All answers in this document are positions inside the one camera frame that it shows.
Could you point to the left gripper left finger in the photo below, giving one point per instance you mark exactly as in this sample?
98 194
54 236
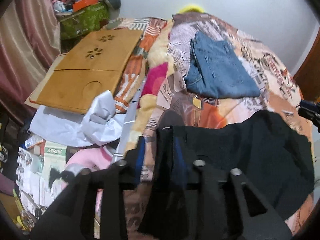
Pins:
135 160

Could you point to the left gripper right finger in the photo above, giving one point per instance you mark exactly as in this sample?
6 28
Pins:
180 168

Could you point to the black pants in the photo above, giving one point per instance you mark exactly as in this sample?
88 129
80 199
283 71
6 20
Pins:
260 163

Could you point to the pink garment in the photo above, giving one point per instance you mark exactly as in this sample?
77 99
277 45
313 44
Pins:
94 159

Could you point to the white plastic bag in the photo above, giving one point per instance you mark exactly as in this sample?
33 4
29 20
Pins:
100 125

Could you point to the wooden lap desk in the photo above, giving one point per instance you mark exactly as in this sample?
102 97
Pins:
94 65

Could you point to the folded blue jeans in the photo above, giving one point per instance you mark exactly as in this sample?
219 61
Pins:
216 72

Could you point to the newspaper print bed blanket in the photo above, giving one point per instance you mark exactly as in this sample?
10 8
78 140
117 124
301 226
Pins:
169 42

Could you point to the green patterned storage box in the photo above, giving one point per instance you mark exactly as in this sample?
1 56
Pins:
84 21

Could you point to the yellow curved headboard pad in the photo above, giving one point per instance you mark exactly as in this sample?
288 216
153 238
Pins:
191 8

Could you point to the orange box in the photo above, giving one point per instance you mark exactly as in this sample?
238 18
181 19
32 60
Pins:
83 3

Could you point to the pink striped curtain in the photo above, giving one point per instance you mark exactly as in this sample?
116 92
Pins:
30 42

